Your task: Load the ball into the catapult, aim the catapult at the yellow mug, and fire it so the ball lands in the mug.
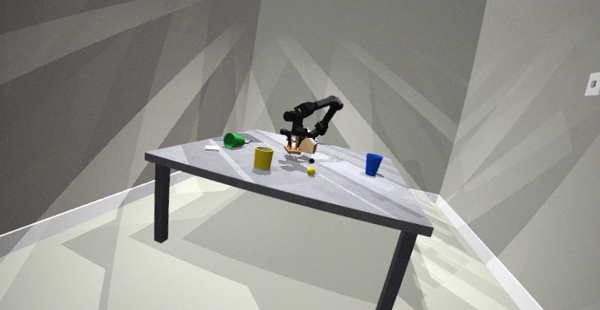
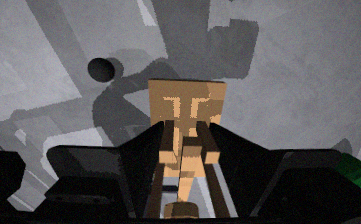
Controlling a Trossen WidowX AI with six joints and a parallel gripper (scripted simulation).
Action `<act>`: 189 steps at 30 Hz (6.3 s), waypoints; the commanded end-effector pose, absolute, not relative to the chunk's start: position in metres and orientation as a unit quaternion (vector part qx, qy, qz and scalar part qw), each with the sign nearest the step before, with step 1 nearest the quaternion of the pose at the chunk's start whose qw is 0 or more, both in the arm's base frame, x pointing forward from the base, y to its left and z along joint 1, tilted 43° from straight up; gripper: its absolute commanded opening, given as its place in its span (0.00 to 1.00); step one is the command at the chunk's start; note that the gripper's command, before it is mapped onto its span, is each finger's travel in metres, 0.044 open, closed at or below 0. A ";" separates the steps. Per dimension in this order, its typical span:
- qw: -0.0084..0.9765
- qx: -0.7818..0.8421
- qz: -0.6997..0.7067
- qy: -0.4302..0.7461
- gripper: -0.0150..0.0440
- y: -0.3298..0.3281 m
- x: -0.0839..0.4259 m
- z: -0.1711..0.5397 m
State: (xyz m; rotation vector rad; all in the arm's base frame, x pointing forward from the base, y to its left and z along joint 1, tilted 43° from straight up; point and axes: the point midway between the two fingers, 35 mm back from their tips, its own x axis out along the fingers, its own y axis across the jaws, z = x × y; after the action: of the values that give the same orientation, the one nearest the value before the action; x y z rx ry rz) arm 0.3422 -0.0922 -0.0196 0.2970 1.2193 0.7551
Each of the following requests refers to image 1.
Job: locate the blue cup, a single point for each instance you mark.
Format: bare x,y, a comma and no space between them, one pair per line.
372,163

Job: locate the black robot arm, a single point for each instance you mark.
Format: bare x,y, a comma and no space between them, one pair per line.
309,108

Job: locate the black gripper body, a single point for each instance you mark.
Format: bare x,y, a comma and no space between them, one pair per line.
288,133

